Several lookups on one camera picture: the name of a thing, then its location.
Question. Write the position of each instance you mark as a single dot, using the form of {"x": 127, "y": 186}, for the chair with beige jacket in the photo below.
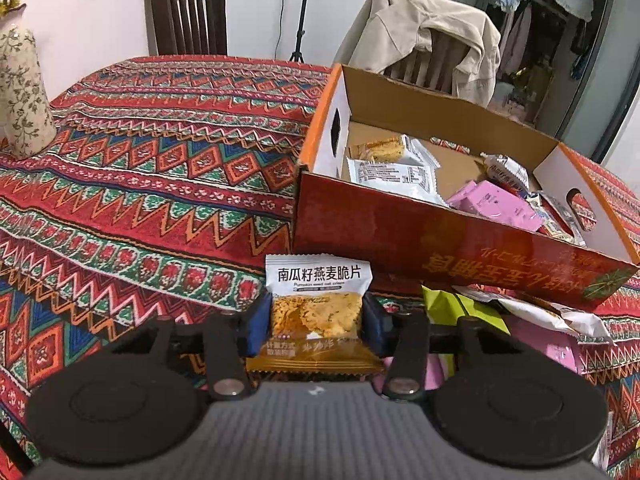
{"x": 433, "y": 69}

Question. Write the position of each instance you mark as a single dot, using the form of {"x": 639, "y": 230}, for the green snack bag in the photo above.
{"x": 445, "y": 308}

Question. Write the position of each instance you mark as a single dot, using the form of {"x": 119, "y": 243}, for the beige jacket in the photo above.
{"x": 387, "y": 31}

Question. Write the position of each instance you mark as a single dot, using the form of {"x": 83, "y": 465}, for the pink snack bag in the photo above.
{"x": 491, "y": 202}

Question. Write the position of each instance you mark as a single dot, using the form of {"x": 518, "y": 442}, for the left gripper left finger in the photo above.
{"x": 228, "y": 340}

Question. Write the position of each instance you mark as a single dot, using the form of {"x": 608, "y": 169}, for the studio light on stand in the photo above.
{"x": 297, "y": 54}

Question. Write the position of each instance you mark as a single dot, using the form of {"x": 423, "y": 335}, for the dark wooden chair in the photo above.
{"x": 190, "y": 27}

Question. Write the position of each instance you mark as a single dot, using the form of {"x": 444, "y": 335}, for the black sliding glass door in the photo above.
{"x": 570, "y": 79}

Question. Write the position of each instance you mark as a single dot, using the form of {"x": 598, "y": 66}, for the white pumpkin seed crisp packet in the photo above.
{"x": 315, "y": 317}

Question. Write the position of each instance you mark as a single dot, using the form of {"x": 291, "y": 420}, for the floral ceramic vase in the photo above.
{"x": 27, "y": 127}

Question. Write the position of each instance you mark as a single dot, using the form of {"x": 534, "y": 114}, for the white silver packet in box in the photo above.
{"x": 506, "y": 170}

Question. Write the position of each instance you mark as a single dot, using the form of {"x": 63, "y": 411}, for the patterned red tablecloth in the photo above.
{"x": 169, "y": 181}

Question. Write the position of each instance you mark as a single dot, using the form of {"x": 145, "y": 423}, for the orange cardboard snack box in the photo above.
{"x": 406, "y": 236}

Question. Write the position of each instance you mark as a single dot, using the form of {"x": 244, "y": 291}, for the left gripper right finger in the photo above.
{"x": 402, "y": 340}

